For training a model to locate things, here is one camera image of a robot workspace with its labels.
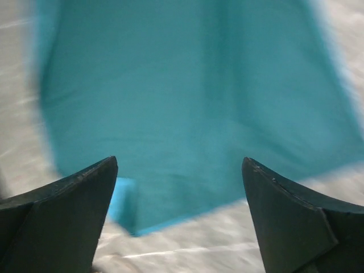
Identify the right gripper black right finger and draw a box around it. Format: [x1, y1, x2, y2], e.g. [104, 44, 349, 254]
[242, 158, 363, 273]

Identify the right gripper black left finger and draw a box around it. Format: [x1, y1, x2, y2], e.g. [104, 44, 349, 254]
[1, 156, 118, 273]

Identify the teal satin napkin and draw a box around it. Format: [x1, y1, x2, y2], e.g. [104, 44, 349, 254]
[33, 0, 363, 235]

